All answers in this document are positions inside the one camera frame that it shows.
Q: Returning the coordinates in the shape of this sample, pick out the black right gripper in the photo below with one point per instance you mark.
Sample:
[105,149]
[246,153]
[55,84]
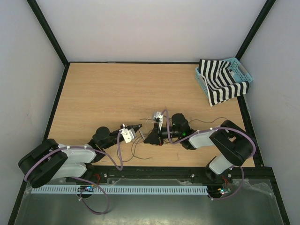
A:
[155,136]

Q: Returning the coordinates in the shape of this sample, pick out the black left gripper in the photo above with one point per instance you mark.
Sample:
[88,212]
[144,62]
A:
[135,127]

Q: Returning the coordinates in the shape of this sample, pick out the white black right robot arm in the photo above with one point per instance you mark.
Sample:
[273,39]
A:
[234,144]

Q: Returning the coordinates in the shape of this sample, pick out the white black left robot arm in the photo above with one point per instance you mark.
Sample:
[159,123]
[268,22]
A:
[51,160]

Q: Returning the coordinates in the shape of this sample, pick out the black white striped cloth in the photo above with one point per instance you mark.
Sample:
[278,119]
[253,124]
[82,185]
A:
[219,81]

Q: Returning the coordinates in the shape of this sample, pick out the light blue perforated basket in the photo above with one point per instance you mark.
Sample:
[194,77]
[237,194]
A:
[240,74]

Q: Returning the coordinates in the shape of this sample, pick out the grey metal front plate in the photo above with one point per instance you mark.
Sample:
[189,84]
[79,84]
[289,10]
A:
[254,204]

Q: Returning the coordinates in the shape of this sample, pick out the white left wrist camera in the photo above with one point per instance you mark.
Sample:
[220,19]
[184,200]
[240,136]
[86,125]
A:
[128,134]

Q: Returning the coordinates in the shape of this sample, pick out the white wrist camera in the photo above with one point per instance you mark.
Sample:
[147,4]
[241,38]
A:
[158,117]
[128,134]

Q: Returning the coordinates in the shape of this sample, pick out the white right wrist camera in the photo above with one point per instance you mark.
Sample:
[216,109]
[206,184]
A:
[158,117]

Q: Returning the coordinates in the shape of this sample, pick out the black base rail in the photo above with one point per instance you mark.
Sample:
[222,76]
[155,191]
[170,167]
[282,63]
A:
[197,175]

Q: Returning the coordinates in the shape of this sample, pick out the white slotted cable duct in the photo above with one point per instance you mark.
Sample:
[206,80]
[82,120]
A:
[121,190]

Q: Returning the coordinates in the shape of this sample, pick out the black cage frame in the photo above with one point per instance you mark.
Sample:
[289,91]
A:
[258,160]

